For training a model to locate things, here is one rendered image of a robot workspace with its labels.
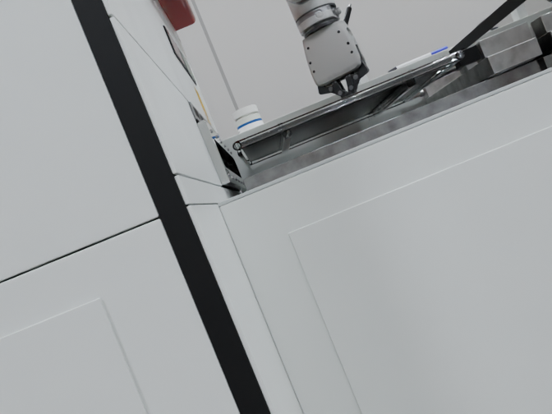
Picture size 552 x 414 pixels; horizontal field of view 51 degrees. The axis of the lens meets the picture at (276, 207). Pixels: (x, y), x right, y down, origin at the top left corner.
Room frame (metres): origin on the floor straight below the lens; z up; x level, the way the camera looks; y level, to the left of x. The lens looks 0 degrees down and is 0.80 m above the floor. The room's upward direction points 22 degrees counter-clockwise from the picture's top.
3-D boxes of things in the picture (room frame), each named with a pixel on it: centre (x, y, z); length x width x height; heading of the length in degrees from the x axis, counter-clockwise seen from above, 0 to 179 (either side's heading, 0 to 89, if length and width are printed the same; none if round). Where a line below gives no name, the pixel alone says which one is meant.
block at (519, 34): (0.89, -0.42, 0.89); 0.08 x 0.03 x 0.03; 90
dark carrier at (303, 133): (1.03, -0.16, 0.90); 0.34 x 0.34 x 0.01; 0
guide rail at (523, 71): (0.91, -0.22, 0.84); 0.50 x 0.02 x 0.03; 90
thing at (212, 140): (1.02, 0.05, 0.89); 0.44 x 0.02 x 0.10; 0
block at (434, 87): (1.22, -0.42, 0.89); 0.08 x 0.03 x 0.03; 90
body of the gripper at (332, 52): (1.12, -0.21, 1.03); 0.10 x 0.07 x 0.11; 64
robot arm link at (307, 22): (1.12, -0.21, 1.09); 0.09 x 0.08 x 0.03; 64
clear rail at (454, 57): (0.85, -0.16, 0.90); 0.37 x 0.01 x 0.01; 90
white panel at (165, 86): (0.84, 0.07, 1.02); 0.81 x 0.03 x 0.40; 0
